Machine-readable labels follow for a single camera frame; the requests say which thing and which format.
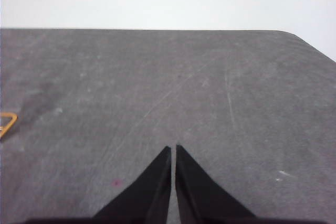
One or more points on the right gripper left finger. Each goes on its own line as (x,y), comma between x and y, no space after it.
(147,197)

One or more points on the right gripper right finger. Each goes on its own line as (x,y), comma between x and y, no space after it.
(202,197)

